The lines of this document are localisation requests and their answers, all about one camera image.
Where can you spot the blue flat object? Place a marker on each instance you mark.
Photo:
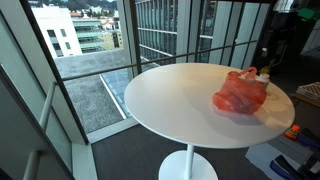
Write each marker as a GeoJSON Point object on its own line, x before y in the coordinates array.
{"type": "Point", "coordinates": [308, 141]}

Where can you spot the dark vertical window mullion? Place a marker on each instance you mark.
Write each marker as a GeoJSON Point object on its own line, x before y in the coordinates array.
{"type": "Point", "coordinates": [135, 36]}

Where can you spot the blue and black tool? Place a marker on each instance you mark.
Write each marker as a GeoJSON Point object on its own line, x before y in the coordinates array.
{"type": "Point", "coordinates": [283, 168]}

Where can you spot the red translucent plastic bag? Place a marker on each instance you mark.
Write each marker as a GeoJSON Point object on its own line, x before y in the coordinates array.
{"type": "Point", "coordinates": [238, 95]}

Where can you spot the white and orange bottle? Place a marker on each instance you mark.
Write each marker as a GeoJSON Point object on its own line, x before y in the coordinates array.
{"type": "Point", "coordinates": [263, 79]}

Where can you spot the green wrist mounted part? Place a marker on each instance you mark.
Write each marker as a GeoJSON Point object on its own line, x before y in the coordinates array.
{"type": "Point", "coordinates": [306, 13]}

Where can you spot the white table pedestal base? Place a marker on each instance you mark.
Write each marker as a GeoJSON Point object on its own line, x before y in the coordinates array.
{"type": "Point", "coordinates": [186, 166]}

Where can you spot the white paper sheet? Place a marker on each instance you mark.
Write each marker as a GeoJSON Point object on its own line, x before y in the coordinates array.
{"type": "Point", "coordinates": [261, 158]}

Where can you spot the orange toy with green band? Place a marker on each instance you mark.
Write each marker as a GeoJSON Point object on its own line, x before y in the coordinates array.
{"type": "Point", "coordinates": [292, 132]}

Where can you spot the dark horizontal window rail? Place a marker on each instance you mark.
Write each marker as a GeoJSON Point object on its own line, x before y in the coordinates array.
{"type": "Point", "coordinates": [160, 59]}

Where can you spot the black white checkered board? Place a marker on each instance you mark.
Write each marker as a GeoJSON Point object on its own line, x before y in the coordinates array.
{"type": "Point", "coordinates": [310, 91]}

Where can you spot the grey floor mat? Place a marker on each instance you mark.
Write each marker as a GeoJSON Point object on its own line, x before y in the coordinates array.
{"type": "Point", "coordinates": [293, 148]}

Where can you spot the white tubular handrail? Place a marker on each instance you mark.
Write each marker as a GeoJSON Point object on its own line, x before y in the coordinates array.
{"type": "Point", "coordinates": [46, 106]}

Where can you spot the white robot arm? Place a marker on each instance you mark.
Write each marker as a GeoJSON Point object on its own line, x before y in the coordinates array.
{"type": "Point", "coordinates": [285, 4]}

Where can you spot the yellow green small object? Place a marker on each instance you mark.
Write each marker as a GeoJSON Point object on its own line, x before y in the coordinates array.
{"type": "Point", "coordinates": [264, 69]}

